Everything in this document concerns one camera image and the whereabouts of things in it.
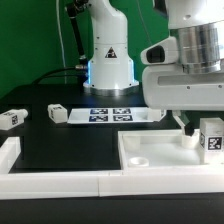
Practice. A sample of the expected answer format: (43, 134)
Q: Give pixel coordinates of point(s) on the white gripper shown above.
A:
(167, 87)

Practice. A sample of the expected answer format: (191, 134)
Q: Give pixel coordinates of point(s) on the white square table top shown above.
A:
(159, 149)

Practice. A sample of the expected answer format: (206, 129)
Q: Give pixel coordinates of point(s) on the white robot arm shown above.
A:
(197, 25)

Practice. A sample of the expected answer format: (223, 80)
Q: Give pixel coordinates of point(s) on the white marker sheet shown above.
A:
(108, 115)

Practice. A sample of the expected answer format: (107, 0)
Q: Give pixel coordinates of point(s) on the white U-shaped fence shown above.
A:
(202, 179)

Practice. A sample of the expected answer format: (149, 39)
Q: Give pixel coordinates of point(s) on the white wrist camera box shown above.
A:
(163, 52)

